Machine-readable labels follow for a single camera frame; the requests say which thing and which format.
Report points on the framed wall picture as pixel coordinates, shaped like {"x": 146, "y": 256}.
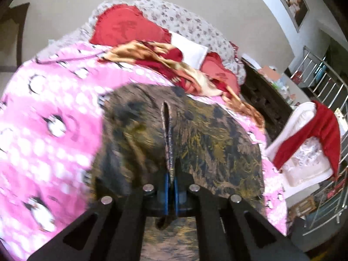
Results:
{"x": 292, "y": 2}

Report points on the white plastic chair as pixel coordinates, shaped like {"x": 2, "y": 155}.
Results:
{"x": 299, "y": 168}

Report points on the dark wooden cabinet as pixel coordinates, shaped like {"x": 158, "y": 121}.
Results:
{"x": 263, "y": 95}

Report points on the white pillow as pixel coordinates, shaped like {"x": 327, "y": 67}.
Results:
{"x": 190, "y": 49}

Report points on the metal rack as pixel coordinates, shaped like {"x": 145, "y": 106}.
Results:
{"x": 306, "y": 59}

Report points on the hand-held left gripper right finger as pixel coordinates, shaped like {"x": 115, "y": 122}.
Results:
{"x": 176, "y": 197}

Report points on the grey floral quilt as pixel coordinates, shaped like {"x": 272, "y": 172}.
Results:
{"x": 185, "y": 19}

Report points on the gold and red satin cloth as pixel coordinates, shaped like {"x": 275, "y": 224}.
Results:
{"x": 163, "y": 57}

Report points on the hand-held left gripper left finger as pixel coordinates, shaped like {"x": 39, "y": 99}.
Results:
{"x": 166, "y": 195}

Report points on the dark olive patterned garment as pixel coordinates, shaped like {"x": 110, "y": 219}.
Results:
{"x": 212, "y": 141}

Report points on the small red pillow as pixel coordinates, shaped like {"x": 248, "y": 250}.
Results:
{"x": 217, "y": 70}

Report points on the brown wooden box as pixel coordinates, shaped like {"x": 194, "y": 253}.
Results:
{"x": 303, "y": 206}

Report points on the pink penguin print blanket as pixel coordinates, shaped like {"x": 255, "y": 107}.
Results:
{"x": 40, "y": 141}

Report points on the large red pillow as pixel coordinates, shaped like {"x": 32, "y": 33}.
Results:
{"x": 122, "y": 27}

